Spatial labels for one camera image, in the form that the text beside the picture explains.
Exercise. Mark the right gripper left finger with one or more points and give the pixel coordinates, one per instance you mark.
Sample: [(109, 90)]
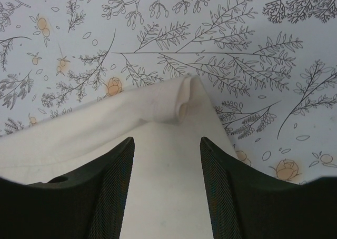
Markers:
[(88, 202)]

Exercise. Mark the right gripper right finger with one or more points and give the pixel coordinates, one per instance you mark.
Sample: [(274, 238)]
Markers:
[(245, 203)]

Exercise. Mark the cream white t shirt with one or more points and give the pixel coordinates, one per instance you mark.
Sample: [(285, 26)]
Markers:
[(166, 195)]

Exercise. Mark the floral patterned table mat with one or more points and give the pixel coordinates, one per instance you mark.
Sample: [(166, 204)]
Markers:
[(269, 67)]

